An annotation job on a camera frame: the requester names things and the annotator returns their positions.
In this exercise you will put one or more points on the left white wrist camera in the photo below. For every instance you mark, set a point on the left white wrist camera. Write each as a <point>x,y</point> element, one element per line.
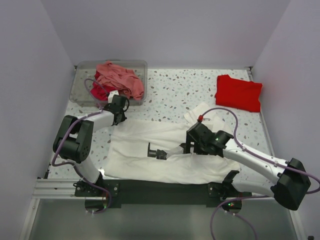
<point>111,95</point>

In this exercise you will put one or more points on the clear plastic bin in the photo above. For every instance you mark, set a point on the clear plastic bin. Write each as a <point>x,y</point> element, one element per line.
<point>87,69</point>

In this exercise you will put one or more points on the white printed t shirt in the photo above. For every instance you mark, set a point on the white printed t shirt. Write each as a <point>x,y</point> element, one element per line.
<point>127,156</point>

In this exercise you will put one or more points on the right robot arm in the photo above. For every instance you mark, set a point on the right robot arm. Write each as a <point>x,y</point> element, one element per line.
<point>259,173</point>

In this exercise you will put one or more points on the dark red t shirt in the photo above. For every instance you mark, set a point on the dark red t shirt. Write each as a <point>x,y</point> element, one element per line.
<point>100,93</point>

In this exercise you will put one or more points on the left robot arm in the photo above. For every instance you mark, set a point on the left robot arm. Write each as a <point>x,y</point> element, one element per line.
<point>72,144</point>

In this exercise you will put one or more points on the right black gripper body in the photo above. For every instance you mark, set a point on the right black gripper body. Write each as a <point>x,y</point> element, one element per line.
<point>199,148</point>

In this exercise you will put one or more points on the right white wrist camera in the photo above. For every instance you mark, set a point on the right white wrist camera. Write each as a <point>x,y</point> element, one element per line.
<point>200,118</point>

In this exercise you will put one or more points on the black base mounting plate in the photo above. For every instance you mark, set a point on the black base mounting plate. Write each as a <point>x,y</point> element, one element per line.
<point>138,192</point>

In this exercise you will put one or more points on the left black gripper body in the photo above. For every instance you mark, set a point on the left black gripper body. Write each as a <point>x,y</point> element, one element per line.
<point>123,116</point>

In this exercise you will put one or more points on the bright red folded t shirt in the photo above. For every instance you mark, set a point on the bright red folded t shirt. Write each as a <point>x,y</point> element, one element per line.
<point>238,94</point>

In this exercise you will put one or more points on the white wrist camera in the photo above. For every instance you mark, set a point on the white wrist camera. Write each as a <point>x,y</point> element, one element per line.
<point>111,95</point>
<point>200,118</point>

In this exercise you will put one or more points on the pink t shirt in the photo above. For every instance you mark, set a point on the pink t shirt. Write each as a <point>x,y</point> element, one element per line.
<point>119,78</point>

